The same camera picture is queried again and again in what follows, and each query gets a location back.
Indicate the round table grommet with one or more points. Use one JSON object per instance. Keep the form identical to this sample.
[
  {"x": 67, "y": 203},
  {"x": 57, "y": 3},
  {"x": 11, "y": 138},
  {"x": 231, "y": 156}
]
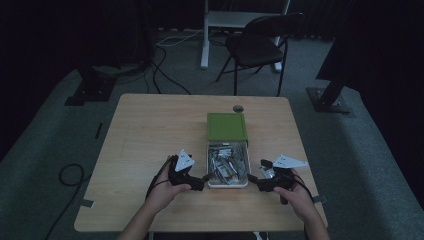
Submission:
[{"x": 238, "y": 108}]

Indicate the green drawer box shell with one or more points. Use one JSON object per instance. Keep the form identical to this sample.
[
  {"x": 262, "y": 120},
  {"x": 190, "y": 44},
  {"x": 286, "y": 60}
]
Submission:
[{"x": 226, "y": 126}]

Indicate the black stand with base plate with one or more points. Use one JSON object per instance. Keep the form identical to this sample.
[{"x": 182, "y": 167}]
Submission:
[
  {"x": 91, "y": 90},
  {"x": 328, "y": 100}
]

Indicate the white drawer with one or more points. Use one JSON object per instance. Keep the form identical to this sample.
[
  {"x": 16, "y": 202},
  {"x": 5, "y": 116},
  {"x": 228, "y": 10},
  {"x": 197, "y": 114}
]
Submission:
[{"x": 228, "y": 185}]

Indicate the pile of silver packets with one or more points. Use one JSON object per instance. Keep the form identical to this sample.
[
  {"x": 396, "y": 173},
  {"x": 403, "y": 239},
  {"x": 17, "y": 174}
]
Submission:
[{"x": 228, "y": 163}]

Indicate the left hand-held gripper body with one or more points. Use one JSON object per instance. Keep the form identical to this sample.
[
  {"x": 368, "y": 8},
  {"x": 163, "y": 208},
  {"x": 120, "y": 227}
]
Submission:
[{"x": 178, "y": 178}]

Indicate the black marker strip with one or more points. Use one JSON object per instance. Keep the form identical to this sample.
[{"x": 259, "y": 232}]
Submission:
[{"x": 98, "y": 130}]

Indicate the black folding chair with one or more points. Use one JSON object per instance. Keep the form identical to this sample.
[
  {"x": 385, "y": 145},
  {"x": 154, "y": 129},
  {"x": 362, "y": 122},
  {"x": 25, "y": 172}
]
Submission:
[{"x": 256, "y": 48}]

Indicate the person's left hand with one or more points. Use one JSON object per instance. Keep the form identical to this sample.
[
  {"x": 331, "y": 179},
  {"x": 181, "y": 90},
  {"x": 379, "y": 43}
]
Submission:
[{"x": 163, "y": 193}]

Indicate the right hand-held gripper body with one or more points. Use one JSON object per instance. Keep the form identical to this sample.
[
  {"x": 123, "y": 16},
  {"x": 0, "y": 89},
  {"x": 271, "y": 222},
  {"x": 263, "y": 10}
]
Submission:
[{"x": 281, "y": 178}]

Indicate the grey tape piece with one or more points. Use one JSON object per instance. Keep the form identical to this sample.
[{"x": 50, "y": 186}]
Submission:
[{"x": 320, "y": 199}]

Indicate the person's right hand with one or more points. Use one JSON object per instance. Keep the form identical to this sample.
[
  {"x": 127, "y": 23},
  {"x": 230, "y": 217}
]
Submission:
[{"x": 300, "y": 201}]

